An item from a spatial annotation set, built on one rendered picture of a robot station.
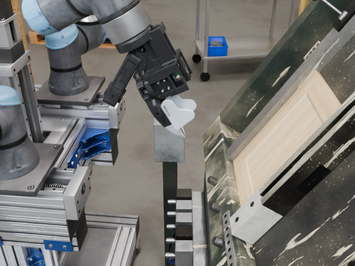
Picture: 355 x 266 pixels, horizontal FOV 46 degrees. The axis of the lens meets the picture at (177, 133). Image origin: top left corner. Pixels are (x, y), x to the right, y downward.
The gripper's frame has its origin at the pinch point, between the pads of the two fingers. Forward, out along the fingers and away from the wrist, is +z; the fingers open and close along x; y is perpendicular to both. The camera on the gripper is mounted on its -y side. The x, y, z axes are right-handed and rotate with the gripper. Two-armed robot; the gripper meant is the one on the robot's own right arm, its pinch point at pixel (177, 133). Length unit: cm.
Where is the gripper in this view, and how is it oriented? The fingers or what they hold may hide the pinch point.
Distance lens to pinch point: 78.4
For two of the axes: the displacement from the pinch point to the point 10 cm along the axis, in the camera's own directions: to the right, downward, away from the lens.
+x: 1.1, -5.3, 8.4
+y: 8.8, -3.4, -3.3
